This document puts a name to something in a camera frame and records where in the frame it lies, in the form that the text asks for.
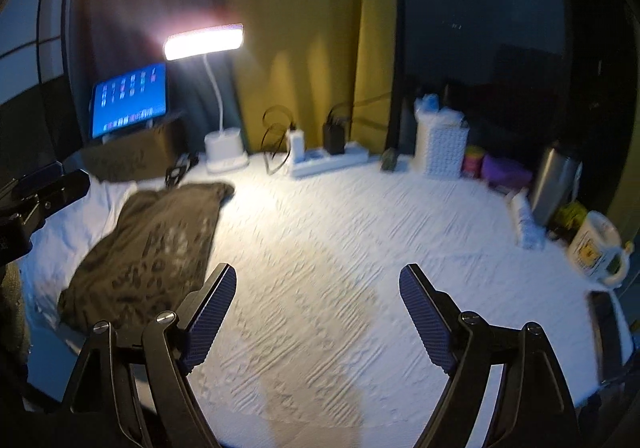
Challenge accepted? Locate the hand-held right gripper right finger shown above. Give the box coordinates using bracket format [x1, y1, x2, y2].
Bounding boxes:
[399, 264, 583, 448]

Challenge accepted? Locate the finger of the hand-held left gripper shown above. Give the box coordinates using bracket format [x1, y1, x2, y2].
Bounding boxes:
[10, 161, 92, 224]

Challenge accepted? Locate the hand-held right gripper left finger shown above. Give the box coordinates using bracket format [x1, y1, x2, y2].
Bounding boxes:
[60, 263, 238, 448]

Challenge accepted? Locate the dark grey t-shirt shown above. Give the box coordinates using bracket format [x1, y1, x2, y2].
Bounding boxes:
[57, 182, 236, 334]

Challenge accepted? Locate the brown cardboard box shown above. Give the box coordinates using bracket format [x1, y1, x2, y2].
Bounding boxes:
[80, 115, 188, 181]

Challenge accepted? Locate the tablet with lit screen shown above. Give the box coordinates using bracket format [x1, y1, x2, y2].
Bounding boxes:
[90, 62, 171, 140]

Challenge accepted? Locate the white tube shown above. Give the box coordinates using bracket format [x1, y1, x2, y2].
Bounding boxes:
[506, 191, 543, 249]

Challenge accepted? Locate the pink jar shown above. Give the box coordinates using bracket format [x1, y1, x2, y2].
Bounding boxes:
[461, 145, 486, 178]

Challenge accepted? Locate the purple pouch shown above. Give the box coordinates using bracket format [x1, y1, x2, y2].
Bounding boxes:
[481, 155, 533, 189]

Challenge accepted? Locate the white desk lamp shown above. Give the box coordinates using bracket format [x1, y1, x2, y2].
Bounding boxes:
[164, 23, 251, 174]

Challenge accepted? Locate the white plastic basket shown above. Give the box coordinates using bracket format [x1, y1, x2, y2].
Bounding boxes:
[414, 108, 471, 177]

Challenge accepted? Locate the yellow-green packet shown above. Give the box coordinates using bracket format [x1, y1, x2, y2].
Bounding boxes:
[550, 202, 588, 239]

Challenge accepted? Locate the white printed mug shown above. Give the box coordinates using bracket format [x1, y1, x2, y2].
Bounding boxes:
[566, 211, 632, 286]

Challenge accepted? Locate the white power strip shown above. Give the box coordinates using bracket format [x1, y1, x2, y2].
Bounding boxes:
[290, 141, 371, 179]

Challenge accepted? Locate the steel tumbler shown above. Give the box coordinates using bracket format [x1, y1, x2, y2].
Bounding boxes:
[530, 143, 583, 226]

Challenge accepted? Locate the white charger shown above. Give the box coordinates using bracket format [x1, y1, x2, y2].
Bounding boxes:
[287, 128, 307, 163]

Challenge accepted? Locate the black charger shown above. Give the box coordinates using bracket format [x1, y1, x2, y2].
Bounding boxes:
[322, 115, 347, 155]

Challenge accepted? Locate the dark grey curtain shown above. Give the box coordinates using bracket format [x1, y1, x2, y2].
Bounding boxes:
[70, 0, 241, 149]

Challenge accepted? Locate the white paper packet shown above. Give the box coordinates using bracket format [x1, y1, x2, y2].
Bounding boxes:
[414, 93, 463, 116]

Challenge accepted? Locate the yellow-green curtain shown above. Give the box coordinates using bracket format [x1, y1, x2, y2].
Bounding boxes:
[235, 0, 401, 164]

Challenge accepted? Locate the dark glass window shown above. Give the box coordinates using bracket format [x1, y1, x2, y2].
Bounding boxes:
[395, 0, 626, 189]

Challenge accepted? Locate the looped black charger cable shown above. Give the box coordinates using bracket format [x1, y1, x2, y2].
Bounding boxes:
[261, 106, 298, 176]

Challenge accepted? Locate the long black charger cable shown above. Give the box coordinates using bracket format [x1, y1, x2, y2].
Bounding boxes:
[327, 93, 396, 121]

